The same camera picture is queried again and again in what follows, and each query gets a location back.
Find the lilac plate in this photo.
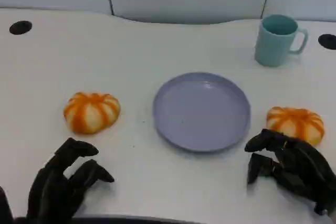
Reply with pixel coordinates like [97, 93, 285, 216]
[153, 71, 251, 153]

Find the pale green mug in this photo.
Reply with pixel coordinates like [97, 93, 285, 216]
[254, 14, 309, 68]

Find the orange white toy bread roll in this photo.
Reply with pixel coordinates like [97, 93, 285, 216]
[63, 91, 121, 135]
[266, 106, 325, 146]

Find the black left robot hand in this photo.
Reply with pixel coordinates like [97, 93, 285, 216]
[26, 137, 116, 224]

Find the black round table grommet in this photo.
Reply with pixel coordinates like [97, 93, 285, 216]
[9, 20, 33, 35]
[318, 34, 336, 50]

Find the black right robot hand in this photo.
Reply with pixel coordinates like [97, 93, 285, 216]
[244, 129, 336, 216]

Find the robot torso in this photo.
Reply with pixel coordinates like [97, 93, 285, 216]
[70, 215, 200, 224]

